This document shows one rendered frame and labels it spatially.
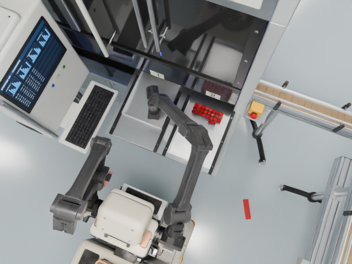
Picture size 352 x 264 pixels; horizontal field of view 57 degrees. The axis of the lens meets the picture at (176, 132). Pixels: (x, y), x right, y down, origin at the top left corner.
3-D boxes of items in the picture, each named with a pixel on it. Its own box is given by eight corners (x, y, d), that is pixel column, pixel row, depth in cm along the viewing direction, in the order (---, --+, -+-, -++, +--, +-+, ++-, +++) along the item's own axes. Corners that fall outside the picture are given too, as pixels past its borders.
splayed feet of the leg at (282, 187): (279, 182, 269) (284, 179, 256) (340, 205, 263) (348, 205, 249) (276, 190, 268) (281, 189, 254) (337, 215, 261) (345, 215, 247)
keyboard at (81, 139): (95, 85, 211) (94, 83, 208) (114, 92, 209) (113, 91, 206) (65, 140, 202) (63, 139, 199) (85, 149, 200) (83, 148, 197)
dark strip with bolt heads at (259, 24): (227, 100, 184) (255, 15, 107) (234, 103, 183) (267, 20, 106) (227, 102, 183) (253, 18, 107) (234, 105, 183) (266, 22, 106)
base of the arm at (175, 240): (155, 241, 146) (180, 252, 144) (160, 227, 143) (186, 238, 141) (161, 229, 154) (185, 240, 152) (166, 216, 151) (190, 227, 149)
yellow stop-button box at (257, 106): (251, 101, 187) (253, 97, 180) (263, 106, 186) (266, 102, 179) (246, 113, 186) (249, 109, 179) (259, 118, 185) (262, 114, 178)
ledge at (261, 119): (250, 96, 199) (251, 95, 197) (271, 103, 197) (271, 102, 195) (242, 116, 195) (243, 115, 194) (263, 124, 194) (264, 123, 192)
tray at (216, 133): (189, 101, 197) (189, 99, 194) (229, 117, 194) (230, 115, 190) (166, 153, 190) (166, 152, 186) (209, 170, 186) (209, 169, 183)
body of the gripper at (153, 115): (161, 103, 184) (161, 98, 176) (159, 120, 180) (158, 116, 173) (150, 102, 184) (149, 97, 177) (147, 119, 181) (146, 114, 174)
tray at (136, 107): (145, 66, 204) (144, 63, 201) (184, 80, 201) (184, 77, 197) (122, 114, 197) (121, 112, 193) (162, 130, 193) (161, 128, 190)
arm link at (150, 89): (153, 99, 162) (168, 101, 167) (150, 78, 166) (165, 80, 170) (143, 109, 172) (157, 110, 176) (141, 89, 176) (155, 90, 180)
